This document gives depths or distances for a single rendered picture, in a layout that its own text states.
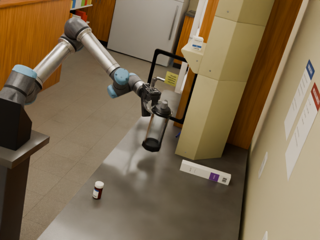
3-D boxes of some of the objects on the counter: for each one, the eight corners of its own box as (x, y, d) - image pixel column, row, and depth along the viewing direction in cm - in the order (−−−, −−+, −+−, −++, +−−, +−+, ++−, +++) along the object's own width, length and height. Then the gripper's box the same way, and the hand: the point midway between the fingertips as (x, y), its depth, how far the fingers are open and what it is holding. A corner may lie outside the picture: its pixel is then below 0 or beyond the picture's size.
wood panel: (248, 147, 259) (338, -97, 204) (247, 149, 256) (339, -98, 201) (174, 124, 265) (242, -120, 211) (173, 125, 262) (241, -121, 208)
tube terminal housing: (224, 145, 254) (265, 22, 224) (218, 168, 224) (265, 30, 194) (185, 132, 257) (221, 9, 227) (174, 154, 227) (214, 15, 197)
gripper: (132, 82, 214) (152, 102, 200) (157, 82, 223) (177, 101, 209) (128, 97, 218) (147, 117, 204) (153, 96, 227) (173, 116, 213)
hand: (160, 113), depth 208 cm, fingers closed on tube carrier, 9 cm apart
